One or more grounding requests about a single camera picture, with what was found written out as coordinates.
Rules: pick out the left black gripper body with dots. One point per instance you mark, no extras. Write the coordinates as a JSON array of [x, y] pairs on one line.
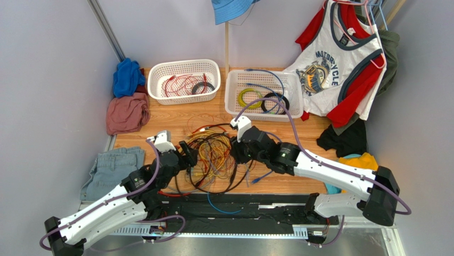
[[183, 162]]

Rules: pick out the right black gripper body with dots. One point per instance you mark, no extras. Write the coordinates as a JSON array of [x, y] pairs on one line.
[[240, 150]]

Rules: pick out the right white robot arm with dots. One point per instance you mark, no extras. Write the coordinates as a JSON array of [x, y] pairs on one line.
[[374, 194]]

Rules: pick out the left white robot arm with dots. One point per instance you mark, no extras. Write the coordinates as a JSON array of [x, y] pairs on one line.
[[135, 199]]

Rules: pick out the right white plastic basket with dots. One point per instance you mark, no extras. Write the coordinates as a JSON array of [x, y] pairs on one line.
[[263, 95]]

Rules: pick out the white plastic basket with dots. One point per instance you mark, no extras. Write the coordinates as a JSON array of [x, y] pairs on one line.
[[263, 95], [182, 82]]

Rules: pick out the pink cloth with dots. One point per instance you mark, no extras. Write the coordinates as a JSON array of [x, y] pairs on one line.
[[127, 114]]

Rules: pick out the left white plastic basket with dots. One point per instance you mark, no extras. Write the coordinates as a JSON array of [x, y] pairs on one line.
[[182, 82]]

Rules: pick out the light blue jeans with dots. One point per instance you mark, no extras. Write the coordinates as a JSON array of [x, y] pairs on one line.
[[109, 169]]

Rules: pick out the teal cloth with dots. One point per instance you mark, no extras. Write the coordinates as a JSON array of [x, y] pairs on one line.
[[332, 189]]

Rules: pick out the blue cloth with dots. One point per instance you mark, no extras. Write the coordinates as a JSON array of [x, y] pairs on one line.
[[127, 78]]

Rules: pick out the black cloth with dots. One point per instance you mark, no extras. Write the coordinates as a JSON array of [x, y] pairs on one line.
[[351, 141]]

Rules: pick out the white motorcycle tank top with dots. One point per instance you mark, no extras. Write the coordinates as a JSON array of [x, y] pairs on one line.
[[337, 71]]

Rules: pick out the yellow cloth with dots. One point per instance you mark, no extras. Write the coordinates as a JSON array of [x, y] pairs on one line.
[[364, 161]]

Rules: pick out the red shirt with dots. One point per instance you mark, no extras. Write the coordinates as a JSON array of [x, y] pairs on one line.
[[351, 103]]

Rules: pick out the blue bucket hat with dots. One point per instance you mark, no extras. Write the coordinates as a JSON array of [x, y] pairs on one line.
[[226, 10]]

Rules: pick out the dark green garment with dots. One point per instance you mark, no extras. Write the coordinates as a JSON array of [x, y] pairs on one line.
[[363, 82]]

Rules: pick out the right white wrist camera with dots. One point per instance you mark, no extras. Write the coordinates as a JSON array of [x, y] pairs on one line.
[[241, 124]]

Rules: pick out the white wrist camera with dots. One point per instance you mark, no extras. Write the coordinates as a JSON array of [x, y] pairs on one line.
[[241, 124], [162, 141]]

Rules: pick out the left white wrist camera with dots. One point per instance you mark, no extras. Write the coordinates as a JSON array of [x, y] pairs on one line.
[[162, 141]]

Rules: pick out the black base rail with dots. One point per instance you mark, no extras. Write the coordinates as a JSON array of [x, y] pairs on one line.
[[242, 216]]

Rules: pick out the aluminium frame post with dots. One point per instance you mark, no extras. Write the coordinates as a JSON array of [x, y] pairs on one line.
[[107, 29]]

